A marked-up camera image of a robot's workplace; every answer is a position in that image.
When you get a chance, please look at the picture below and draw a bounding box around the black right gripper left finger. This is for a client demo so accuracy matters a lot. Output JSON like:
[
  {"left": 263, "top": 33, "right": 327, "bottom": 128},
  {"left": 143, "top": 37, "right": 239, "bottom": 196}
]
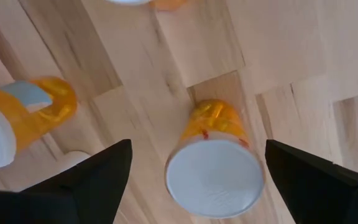
[{"left": 0, "top": 139, "right": 134, "bottom": 224}]

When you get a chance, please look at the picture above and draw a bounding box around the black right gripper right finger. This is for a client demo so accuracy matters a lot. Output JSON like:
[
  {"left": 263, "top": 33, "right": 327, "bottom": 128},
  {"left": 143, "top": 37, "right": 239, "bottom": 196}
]
[{"left": 265, "top": 139, "right": 358, "bottom": 224}]

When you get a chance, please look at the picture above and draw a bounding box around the orange pill bottle with label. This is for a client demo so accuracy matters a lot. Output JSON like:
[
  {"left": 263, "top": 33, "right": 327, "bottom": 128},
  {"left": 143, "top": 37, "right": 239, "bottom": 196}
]
[{"left": 0, "top": 77, "right": 78, "bottom": 173}]

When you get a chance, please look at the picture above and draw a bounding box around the orange pill bottle white cap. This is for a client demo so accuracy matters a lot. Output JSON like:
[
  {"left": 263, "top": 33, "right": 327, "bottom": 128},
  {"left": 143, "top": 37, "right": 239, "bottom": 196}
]
[
  {"left": 164, "top": 98, "right": 265, "bottom": 219},
  {"left": 104, "top": 0, "right": 188, "bottom": 12}
]

